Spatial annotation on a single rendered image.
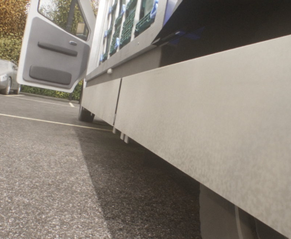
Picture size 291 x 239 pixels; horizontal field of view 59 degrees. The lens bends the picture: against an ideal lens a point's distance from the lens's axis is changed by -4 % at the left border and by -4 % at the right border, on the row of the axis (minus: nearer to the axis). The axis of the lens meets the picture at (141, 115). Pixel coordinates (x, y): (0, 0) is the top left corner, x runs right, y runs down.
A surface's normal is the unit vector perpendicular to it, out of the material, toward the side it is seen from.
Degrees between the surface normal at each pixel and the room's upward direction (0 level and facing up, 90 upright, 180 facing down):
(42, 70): 90
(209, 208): 88
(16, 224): 0
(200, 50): 127
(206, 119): 90
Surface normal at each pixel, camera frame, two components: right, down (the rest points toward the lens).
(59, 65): 0.63, 0.13
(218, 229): -0.81, -0.29
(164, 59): 0.29, 0.08
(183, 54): 0.12, 0.66
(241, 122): -0.94, -0.15
